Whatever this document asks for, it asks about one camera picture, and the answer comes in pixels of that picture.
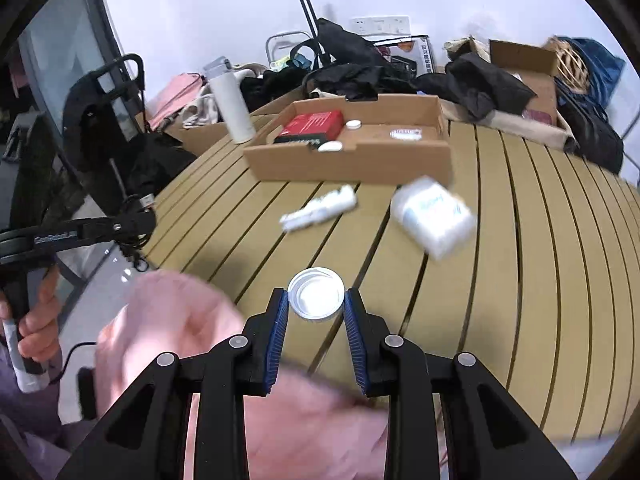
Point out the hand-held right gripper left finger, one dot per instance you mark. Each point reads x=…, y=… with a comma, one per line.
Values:
x=277, y=345

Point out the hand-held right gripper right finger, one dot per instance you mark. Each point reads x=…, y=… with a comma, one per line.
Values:
x=356, y=345

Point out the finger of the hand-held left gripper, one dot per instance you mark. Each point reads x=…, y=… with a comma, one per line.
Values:
x=125, y=225

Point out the white plastic cap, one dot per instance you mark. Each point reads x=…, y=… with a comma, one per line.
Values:
x=354, y=124
x=330, y=147
x=316, y=294

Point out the shallow cardboard tray box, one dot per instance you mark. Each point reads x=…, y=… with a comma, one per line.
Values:
x=370, y=160

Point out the red box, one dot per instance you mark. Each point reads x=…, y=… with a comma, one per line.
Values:
x=310, y=127

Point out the person's left hand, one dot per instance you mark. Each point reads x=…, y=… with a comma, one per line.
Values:
x=42, y=335

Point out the black clothes pile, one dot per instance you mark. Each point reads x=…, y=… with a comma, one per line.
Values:
x=160, y=162

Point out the pink padded jacket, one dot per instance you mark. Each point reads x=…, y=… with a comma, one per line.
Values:
x=200, y=340

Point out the black stroller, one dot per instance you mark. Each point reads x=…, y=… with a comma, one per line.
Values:
x=95, y=115

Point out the large open cardboard box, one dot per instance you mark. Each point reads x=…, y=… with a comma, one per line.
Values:
x=205, y=135

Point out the pink bag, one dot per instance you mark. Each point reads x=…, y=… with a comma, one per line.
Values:
x=175, y=97

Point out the small white bottle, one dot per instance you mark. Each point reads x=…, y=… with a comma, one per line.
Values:
x=320, y=207

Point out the white plastic jar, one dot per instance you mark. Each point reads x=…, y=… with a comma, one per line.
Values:
x=432, y=217

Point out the white thermos bottle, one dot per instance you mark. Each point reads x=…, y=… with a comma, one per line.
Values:
x=232, y=105

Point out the purple jacket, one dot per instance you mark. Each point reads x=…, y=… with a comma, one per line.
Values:
x=30, y=420

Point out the black crumpled clothes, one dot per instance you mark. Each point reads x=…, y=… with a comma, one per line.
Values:
x=355, y=80

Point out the black cloth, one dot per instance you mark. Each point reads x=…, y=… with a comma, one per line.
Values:
x=475, y=85

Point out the black trolley bag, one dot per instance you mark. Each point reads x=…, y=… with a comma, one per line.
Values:
x=350, y=42

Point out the printed product box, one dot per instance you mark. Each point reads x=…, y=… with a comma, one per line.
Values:
x=407, y=55

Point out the small beige cloth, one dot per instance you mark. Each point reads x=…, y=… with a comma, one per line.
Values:
x=465, y=46

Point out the black backpack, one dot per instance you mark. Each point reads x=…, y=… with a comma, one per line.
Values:
x=595, y=130

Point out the small open cardboard box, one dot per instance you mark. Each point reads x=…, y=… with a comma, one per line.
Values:
x=525, y=57

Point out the wicker basket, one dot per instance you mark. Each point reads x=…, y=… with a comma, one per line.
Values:
x=567, y=57

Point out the blue bag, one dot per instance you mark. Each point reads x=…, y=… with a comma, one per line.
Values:
x=600, y=67

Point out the white folding chair frame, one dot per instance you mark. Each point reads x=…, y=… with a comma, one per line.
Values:
x=285, y=36

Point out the white wall outlet panel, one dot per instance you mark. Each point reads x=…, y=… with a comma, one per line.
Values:
x=380, y=24

